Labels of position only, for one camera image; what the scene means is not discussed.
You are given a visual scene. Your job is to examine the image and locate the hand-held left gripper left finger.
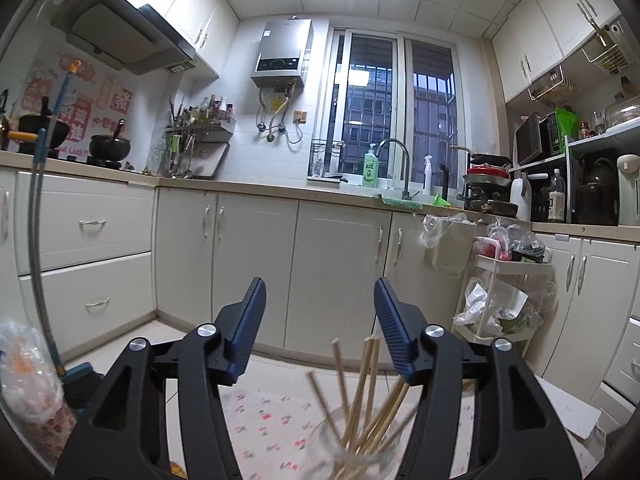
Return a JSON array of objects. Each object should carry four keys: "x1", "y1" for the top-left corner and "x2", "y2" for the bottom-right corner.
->
[{"x1": 55, "y1": 276, "x2": 267, "y2": 480}]

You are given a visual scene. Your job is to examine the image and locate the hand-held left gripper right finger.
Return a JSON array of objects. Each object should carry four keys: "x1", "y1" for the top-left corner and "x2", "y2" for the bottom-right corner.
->
[{"x1": 374, "y1": 276, "x2": 586, "y2": 480}]

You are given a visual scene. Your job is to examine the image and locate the bunch of wooden chopsticks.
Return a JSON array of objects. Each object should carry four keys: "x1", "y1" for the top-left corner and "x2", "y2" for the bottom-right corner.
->
[{"x1": 306, "y1": 335, "x2": 420, "y2": 480}]

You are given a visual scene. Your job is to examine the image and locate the clear glass jar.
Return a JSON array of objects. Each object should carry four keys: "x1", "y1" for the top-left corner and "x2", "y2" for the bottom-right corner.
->
[{"x1": 311, "y1": 404, "x2": 407, "y2": 480}]

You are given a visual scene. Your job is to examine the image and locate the hanging kitchen utensils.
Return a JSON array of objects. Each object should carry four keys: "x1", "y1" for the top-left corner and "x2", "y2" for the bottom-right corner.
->
[{"x1": 151, "y1": 132, "x2": 197, "y2": 179}]

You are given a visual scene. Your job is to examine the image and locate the white kitchen base cabinets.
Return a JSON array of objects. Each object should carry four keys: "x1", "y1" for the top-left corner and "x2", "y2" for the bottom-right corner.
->
[{"x1": 0, "y1": 167, "x2": 640, "y2": 411}]

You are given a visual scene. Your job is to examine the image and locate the hanging plastic trash bag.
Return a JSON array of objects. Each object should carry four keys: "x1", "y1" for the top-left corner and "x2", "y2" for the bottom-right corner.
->
[{"x1": 417, "y1": 211, "x2": 485, "y2": 279}]

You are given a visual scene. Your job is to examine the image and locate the cherry print tablecloth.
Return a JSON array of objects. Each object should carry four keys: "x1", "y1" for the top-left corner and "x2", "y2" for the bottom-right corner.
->
[{"x1": 167, "y1": 387, "x2": 483, "y2": 480}]

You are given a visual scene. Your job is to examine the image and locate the white trolley cart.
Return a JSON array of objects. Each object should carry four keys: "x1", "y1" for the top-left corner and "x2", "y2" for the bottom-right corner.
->
[{"x1": 451, "y1": 236, "x2": 557, "y2": 363}]

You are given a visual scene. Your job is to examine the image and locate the green dish cloth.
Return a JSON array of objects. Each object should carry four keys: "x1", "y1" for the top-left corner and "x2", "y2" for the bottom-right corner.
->
[{"x1": 377, "y1": 193, "x2": 424, "y2": 211}]

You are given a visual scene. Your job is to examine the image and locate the green dish soap bottle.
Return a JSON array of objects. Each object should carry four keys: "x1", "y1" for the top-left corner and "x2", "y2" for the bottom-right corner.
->
[{"x1": 361, "y1": 143, "x2": 381, "y2": 189}]

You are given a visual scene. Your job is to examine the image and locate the curved steel faucet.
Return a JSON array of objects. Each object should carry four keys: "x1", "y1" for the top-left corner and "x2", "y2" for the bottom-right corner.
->
[{"x1": 375, "y1": 138, "x2": 421, "y2": 202}]

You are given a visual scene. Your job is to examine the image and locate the white cutting board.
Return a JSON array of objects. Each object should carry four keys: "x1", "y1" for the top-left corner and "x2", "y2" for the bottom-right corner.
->
[{"x1": 191, "y1": 142, "x2": 231, "y2": 181}]

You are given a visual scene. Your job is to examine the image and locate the stack of pans red lid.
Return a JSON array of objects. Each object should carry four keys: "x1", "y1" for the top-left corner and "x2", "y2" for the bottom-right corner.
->
[{"x1": 461, "y1": 152, "x2": 522, "y2": 217}]

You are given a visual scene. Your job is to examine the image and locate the blue dustpan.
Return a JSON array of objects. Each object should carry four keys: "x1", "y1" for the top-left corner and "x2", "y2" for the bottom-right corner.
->
[{"x1": 61, "y1": 361, "x2": 103, "y2": 408}]

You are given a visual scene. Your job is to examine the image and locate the white plastic jug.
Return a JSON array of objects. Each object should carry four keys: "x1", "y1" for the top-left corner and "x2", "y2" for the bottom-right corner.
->
[{"x1": 508, "y1": 170, "x2": 534, "y2": 222}]

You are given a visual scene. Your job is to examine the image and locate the white flat board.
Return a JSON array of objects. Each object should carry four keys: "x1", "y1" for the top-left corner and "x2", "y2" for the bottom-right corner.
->
[{"x1": 531, "y1": 374, "x2": 602, "y2": 442}]

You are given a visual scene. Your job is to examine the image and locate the clear bottle white label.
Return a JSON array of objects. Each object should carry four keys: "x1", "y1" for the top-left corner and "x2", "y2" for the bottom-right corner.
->
[{"x1": 547, "y1": 168, "x2": 567, "y2": 224}]

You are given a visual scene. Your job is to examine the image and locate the barred kitchen window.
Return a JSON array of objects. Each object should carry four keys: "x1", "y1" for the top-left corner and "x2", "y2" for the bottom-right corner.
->
[{"x1": 324, "y1": 27, "x2": 462, "y2": 195}]

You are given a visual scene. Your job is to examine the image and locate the clear plastic bag orange print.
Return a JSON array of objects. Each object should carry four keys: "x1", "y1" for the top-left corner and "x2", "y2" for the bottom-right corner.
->
[{"x1": 0, "y1": 319, "x2": 77, "y2": 463}]

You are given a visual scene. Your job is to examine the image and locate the black cooking pot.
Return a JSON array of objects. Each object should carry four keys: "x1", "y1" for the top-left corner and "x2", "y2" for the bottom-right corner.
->
[{"x1": 88, "y1": 118, "x2": 132, "y2": 168}]

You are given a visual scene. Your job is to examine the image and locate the black microwave oven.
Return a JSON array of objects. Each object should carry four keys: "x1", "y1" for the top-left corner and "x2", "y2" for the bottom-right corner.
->
[{"x1": 514, "y1": 111, "x2": 569, "y2": 167}]

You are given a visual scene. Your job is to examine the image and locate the black kettle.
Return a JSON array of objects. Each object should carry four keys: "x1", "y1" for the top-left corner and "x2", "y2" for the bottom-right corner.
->
[{"x1": 576, "y1": 157, "x2": 621, "y2": 227}]

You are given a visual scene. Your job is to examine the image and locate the green plastic bag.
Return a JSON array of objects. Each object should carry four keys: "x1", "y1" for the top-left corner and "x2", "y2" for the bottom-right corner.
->
[{"x1": 554, "y1": 106, "x2": 581, "y2": 157}]

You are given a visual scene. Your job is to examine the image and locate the white electric water boiler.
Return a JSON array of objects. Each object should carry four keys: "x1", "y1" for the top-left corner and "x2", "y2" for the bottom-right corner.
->
[{"x1": 615, "y1": 153, "x2": 640, "y2": 227}]

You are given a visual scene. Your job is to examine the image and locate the white counter shelf rack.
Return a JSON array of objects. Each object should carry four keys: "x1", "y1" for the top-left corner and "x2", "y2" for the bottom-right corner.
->
[{"x1": 564, "y1": 116, "x2": 640, "y2": 227}]

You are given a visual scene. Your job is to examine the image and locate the black wok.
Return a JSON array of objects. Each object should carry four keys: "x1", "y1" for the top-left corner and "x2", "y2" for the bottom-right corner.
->
[{"x1": 16, "y1": 96, "x2": 71, "y2": 155}]

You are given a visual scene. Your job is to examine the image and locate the white upper cabinets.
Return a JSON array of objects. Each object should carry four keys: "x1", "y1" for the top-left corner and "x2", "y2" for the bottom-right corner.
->
[
  {"x1": 490, "y1": 0, "x2": 624, "y2": 104},
  {"x1": 99, "y1": 0, "x2": 242, "y2": 80}
]

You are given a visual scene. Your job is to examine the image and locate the steel range hood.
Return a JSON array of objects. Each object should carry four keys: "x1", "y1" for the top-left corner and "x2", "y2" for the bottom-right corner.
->
[{"x1": 50, "y1": 0, "x2": 197, "y2": 77}]

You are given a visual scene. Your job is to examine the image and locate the black wire dish rack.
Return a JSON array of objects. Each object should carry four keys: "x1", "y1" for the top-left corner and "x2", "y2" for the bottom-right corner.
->
[{"x1": 309, "y1": 138, "x2": 348, "y2": 179}]

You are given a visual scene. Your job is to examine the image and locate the water heater hoses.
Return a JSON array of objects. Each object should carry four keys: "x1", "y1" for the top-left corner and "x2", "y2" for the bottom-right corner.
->
[{"x1": 255, "y1": 85, "x2": 307, "y2": 146}]

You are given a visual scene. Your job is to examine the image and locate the wall spice rack with bottles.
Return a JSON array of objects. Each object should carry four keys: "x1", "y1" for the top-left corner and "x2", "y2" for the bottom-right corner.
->
[{"x1": 165, "y1": 94, "x2": 236, "y2": 150}]

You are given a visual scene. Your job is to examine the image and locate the red wall stickers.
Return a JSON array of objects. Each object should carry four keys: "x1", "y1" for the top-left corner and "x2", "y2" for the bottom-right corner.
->
[{"x1": 21, "y1": 49, "x2": 137, "y2": 157}]

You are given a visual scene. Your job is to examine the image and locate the silver wall water heater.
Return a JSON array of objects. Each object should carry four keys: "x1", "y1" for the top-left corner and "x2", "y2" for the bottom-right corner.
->
[{"x1": 250, "y1": 18, "x2": 315, "y2": 89}]

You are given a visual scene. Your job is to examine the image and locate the hanging wire basket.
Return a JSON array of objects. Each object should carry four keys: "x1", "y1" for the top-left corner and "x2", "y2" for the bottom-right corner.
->
[
  {"x1": 581, "y1": 21, "x2": 631, "y2": 77},
  {"x1": 527, "y1": 67, "x2": 577, "y2": 107}
]

